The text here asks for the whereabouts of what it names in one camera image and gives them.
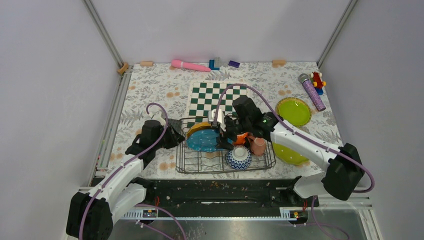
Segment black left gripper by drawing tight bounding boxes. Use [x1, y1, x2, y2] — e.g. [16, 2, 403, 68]
[153, 122, 185, 150]

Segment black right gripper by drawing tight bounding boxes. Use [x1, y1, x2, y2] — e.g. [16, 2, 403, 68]
[214, 115, 251, 151]

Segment teal dotted plate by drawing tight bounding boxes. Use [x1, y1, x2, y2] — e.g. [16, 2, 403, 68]
[186, 129, 224, 153]

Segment orange dotted plate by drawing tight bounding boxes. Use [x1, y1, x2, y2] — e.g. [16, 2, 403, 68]
[186, 121, 212, 138]

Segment metal wire dish rack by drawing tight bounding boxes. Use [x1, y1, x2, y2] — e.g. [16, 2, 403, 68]
[176, 123, 276, 174]

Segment lime green dotted plate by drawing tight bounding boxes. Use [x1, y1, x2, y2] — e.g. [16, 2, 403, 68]
[272, 142, 309, 166]

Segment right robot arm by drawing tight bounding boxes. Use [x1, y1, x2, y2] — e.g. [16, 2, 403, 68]
[207, 95, 365, 206]

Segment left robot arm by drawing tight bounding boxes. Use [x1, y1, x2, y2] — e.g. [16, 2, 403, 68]
[65, 120, 185, 240]

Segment grey lego baseplate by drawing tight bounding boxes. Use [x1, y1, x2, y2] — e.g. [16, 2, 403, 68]
[168, 118, 183, 133]

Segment orange mug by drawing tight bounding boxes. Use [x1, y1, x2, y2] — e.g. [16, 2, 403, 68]
[232, 132, 249, 146]

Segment blue white patterned bowl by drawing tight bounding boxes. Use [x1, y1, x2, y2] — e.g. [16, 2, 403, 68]
[225, 145, 252, 171]

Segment pink mug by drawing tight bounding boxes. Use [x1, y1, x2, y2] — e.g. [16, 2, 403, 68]
[247, 135, 267, 156]

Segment green white chessboard mat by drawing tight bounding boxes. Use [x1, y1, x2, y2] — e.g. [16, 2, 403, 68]
[183, 80, 251, 128]

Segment floral tablecloth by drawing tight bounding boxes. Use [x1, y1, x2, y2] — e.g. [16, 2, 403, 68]
[99, 62, 342, 180]

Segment round woven yellow mat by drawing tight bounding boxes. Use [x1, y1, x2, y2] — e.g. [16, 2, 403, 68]
[275, 96, 313, 128]

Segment pink cylindrical toy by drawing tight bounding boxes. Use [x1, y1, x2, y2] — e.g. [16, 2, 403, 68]
[171, 59, 211, 72]

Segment purple lego brick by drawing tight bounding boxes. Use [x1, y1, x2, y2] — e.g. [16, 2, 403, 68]
[228, 60, 240, 68]

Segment wooden block back left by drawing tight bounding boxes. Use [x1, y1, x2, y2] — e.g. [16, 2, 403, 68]
[139, 61, 154, 67]

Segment blue grey lego bricks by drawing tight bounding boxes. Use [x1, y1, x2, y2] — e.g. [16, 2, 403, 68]
[208, 57, 221, 71]

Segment wooden corner block left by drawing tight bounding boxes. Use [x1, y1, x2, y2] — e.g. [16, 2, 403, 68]
[117, 62, 129, 75]

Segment wooden block back right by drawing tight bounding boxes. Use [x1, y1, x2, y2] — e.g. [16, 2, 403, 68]
[271, 59, 287, 68]

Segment purple glitter microphone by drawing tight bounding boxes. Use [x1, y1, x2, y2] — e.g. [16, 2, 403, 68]
[298, 73, 326, 112]

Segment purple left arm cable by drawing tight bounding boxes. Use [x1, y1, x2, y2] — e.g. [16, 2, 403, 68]
[78, 102, 188, 240]

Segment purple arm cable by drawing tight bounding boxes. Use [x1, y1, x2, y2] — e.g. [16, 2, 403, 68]
[212, 83, 376, 240]
[78, 102, 188, 240]

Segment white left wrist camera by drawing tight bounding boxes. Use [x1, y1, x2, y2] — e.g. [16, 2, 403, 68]
[151, 111, 166, 126]

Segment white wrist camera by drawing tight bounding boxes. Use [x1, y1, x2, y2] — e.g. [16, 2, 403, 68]
[151, 111, 166, 126]
[207, 108, 226, 132]

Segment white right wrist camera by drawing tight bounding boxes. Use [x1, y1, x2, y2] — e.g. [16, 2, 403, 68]
[207, 108, 226, 132]

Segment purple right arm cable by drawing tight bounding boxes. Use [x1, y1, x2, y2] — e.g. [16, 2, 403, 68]
[212, 83, 376, 240]

